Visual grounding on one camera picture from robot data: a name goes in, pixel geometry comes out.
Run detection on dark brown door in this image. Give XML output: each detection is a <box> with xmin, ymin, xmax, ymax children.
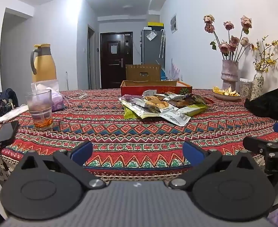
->
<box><xmin>100</xmin><ymin>31</ymin><xmax>133</xmax><ymax>89</ymax></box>

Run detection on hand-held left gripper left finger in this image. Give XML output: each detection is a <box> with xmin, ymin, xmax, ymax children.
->
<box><xmin>13</xmin><ymin>141</ymin><xmax>106</xmax><ymax>190</ymax></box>

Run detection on yellow thermos jug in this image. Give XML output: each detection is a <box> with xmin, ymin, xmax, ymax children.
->
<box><xmin>30</xmin><ymin>44</ymin><xmax>57</xmax><ymax>83</ymax></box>

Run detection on plate of fruit peels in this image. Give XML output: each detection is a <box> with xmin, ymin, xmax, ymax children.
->
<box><xmin>212</xmin><ymin>86</ymin><xmax>240</xmax><ymax>97</ymax></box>

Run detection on hanging folded umbrellas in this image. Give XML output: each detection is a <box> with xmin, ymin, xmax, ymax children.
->
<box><xmin>158</xmin><ymin>29</ymin><xmax>165</xmax><ymax>59</ymax></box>

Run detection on pile of snack packets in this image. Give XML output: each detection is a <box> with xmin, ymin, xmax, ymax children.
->
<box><xmin>119</xmin><ymin>89</ymin><xmax>209</xmax><ymax>127</ymax></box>

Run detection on dried pink roses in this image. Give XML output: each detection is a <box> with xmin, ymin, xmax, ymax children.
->
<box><xmin>203</xmin><ymin>15</ymin><xmax>255</xmax><ymax>62</ymax></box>

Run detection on purple flower wall sticker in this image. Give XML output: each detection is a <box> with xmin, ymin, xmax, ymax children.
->
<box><xmin>170</xmin><ymin>59</ymin><xmax>181</xmax><ymax>80</ymax></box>

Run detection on grey refrigerator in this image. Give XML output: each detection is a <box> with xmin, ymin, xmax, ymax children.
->
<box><xmin>141</xmin><ymin>30</ymin><xmax>165</xmax><ymax>65</ymax></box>

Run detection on brown cardboard box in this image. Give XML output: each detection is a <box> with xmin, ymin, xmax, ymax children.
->
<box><xmin>125</xmin><ymin>64</ymin><xmax>162</xmax><ymax>81</ymax></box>

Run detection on white cable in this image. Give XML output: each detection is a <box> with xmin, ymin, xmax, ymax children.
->
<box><xmin>62</xmin><ymin>92</ymin><xmax>89</xmax><ymax>100</ymax></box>

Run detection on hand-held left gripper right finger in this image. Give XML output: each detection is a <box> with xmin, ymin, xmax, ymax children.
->
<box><xmin>168</xmin><ymin>141</ymin><xmax>264</xmax><ymax>191</ymax></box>

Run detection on clear glass jar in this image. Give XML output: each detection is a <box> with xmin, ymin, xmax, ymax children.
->
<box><xmin>239</xmin><ymin>78</ymin><xmax>253</xmax><ymax>99</ymax></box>

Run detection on glass cup with drink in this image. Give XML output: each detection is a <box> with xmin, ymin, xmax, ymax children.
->
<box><xmin>25</xmin><ymin>89</ymin><xmax>54</xmax><ymax>130</ymax></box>

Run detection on yellow flower branches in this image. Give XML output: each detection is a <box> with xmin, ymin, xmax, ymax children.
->
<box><xmin>251</xmin><ymin>36</ymin><xmax>278</xmax><ymax>73</ymax></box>

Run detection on red cardboard box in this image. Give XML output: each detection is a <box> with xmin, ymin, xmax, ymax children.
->
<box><xmin>120</xmin><ymin>80</ymin><xmax>192</xmax><ymax>98</ymax></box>

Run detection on purple tissue pack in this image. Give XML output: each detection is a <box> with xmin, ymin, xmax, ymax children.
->
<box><xmin>31</xmin><ymin>80</ymin><xmax>65</xmax><ymax>112</ymax></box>

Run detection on black smartphone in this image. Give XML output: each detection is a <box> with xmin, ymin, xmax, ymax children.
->
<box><xmin>0</xmin><ymin>120</ymin><xmax>20</xmax><ymax>147</ymax></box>

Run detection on pink ribbed vase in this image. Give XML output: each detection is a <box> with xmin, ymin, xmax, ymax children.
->
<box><xmin>221</xmin><ymin>60</ymin><xmax>239</xmax><ymax>91</ymax></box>

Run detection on floral ceramic vase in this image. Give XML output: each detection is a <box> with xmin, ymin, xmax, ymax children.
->
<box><xmin>250</xmin><ymin>70</ymin><xmax>264</xmax><ymax>101</ymax></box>

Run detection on black cloth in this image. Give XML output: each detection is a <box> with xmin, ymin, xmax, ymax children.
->
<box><xmin>244</xmin><ymin>86</ymin><xmax>278</xmax><ymax>123</ymax></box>

